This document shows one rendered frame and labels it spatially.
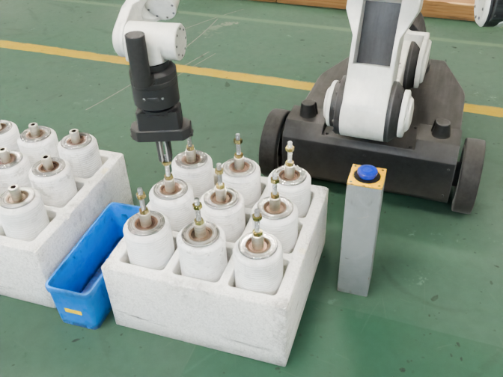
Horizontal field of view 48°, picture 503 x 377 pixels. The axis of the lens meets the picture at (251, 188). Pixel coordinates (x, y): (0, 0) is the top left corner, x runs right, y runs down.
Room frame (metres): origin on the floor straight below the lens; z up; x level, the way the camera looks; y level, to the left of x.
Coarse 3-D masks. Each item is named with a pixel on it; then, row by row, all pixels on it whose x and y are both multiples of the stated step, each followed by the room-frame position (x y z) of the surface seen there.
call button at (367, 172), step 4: (360, 168) 0.91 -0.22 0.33; (364, 168) 0.91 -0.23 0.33; (368, 168) 0.91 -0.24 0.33; (372, 168) 0.91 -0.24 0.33; (376, 168) 0.91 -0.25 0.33; (360, 172) 0.90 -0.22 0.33; (364, 172) 0.90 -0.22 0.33; (368, 172) 0.90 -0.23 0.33; (372, 172) 0.90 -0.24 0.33; (376, 172) 0.90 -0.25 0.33; (360, 176) 0.90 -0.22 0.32; (364, 176) 0.89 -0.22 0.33; (368, 176) 0.89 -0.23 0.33; (372, 176) 0.89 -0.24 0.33; (376, 176) 0.89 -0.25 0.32
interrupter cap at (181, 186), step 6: (162, 180) 1.00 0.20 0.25; (174, 180) 1.00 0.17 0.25; (180, 180) 1.00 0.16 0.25; (156, 186) 0.98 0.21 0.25; (162, 186) 0.98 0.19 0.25; (180, 186) 0.98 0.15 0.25; (186, 186) 0.97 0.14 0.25; (156, 192) 0.96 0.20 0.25; (162, 192) 0.96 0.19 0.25; (168, 192) 0.96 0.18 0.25; (174, 192) 0.96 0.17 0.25; (180, 192) 0.95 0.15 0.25; (162, 198) 0.93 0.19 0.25; (168, 198) 0.93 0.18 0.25; (174, 198) 0.93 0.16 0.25
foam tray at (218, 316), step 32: (320, 192) 1.03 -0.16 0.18; (320, 224) 0.98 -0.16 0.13; (128, 256) 0.86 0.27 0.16; (288, 256) 0.82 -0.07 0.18; (128, 288) 0.79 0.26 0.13; (160, 288) 0.77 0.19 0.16; (192, 288) 0.75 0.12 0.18; (224, 288) 0.74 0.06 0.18; (288, 288) 0.74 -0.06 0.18; (128, 320) 0.80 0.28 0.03; (160, 320) 0.77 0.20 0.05; (192, 320) 0.75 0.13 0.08; (224, 320) 0.73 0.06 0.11; (256, 320) 0.70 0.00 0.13; (288, 320) 0.70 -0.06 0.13; (256, 352) 0.70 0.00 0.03; (288, 352) 0.71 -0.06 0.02
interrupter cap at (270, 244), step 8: (264, 232) 0.81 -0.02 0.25; (240, 240) 0.79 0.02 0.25; (248, 240) 0.80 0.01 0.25; (264, 240) 0.79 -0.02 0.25; (272, 240) 0.79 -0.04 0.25; (240, 248) 0.77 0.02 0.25; (248, 248) 0.77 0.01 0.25; (264, 248) 0.77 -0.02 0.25; (272, 248) 0.77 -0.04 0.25; (248, 256) 0.75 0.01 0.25; (256, 256) 0.75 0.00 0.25; (264, 256) 0.75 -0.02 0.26
